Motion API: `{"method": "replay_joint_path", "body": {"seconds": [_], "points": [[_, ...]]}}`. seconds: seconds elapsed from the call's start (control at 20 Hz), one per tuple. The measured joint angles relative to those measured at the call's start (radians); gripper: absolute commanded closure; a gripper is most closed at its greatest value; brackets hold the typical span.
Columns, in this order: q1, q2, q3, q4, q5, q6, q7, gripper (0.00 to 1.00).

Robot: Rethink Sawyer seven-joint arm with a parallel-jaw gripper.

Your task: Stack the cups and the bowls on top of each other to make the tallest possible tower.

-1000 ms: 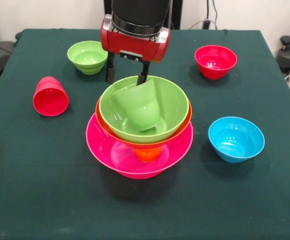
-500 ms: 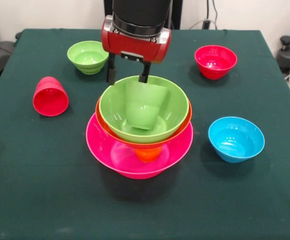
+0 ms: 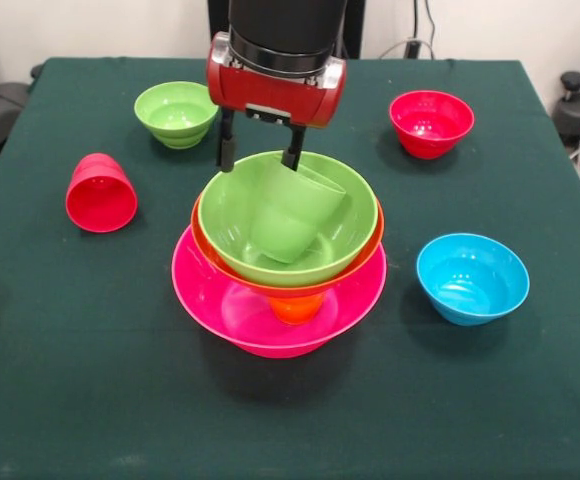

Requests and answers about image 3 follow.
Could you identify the dark green tablecloth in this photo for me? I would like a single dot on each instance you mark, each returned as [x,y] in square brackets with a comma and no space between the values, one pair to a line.
[290,410]

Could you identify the orange cup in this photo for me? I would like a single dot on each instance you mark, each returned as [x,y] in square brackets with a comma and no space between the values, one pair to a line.
[297,310]

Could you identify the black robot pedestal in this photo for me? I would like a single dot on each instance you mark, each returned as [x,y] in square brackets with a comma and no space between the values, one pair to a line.
[352,30]

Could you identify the large pink bowl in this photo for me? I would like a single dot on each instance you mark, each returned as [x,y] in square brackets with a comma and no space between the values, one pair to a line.
[195,295]

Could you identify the small green bowl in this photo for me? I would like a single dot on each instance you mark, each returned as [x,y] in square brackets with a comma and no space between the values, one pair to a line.
[172,112]

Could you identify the small red bowl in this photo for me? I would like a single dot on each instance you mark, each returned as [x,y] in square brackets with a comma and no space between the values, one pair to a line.
[430,122]

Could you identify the large green bowl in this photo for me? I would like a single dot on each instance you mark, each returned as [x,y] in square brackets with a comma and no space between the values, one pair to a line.
[230,220]

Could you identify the red cup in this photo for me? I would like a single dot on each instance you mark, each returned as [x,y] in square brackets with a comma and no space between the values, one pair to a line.
[101,202]

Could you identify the large orange bowl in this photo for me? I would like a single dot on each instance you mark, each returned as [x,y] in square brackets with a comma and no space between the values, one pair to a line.
[207,245]

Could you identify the green cup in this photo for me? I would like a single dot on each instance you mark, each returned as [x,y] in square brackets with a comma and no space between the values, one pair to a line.
[290,215]

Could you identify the black power plug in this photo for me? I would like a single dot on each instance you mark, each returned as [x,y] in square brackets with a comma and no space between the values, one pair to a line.
[413,49]

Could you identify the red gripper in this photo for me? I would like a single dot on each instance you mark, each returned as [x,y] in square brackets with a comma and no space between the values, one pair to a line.
[270,95]

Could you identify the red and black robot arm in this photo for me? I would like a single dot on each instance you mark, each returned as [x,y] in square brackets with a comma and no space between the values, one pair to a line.
[285,30]

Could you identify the black office chair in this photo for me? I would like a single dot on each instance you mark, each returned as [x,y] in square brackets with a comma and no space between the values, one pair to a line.
[0,107]

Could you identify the small blue bowl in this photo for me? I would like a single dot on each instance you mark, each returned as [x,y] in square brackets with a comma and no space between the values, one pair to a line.
[470,285]

